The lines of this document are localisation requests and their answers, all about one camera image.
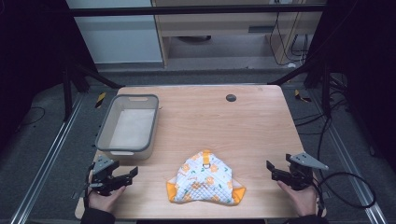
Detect black horizontal frame bar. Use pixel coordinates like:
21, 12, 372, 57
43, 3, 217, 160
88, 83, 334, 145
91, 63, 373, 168
66, 4, 329, 18

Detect grey plastic bin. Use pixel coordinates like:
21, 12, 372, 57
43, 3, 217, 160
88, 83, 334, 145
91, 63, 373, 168
94, 93, 160, 161

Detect black metal stand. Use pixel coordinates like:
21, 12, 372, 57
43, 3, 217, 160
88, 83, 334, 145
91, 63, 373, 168
268, 57, 333, 119
61, 58, 126, 123

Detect aluminium floor rail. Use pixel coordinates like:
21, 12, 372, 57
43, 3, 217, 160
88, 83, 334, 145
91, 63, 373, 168
310, 89, 389, 224
10, 92, 86, 224

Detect person's left hand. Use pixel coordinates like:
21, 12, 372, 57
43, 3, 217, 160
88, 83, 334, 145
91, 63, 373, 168
88, 174, 127, 215

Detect quilted floral cloth orange trim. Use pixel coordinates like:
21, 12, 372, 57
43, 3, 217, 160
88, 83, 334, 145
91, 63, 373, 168
165, 149, 248, 206

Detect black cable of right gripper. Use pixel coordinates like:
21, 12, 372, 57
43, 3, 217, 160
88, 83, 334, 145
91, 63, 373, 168
314, 172, 377, 217

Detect person's right hand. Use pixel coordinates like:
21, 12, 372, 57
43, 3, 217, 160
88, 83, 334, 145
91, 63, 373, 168
276, 180, 319, 217

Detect black floor cables bundle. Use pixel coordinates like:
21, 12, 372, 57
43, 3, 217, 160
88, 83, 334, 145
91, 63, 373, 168
293, 74, 353, 162

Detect yellow black tape strip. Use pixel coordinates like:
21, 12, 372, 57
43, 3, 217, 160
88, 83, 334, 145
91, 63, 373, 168
293, 89, 313, 104
94, 91, 107, 109

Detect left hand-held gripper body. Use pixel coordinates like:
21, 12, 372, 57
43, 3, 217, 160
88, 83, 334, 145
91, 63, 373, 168
88, 154, 126, 197

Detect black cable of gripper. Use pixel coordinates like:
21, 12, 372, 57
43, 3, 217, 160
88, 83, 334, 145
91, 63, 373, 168
82, 163, 95, 210
314, 172, 377, 217

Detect black floor cable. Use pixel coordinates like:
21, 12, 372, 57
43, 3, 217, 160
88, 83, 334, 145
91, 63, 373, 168
18, 105, 47, 129

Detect dark curtain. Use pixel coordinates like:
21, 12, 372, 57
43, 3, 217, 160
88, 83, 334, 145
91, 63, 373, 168
0, 0, 98, 153
305, 0, 396, 174

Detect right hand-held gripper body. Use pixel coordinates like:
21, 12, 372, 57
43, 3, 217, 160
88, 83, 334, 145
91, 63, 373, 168
279, 151, 330, 191

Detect white cabinet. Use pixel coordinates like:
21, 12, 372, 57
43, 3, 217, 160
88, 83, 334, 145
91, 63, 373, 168
65, 0, 164, 65

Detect light wooden desk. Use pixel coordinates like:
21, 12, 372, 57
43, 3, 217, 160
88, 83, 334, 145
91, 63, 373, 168
150, 0, 327, 68

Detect black hanging cables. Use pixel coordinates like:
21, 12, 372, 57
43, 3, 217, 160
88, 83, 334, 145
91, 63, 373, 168
268, 11, 310, 67

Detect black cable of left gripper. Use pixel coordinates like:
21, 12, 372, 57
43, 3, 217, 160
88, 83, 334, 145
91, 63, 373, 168
82, 163, 95, 210

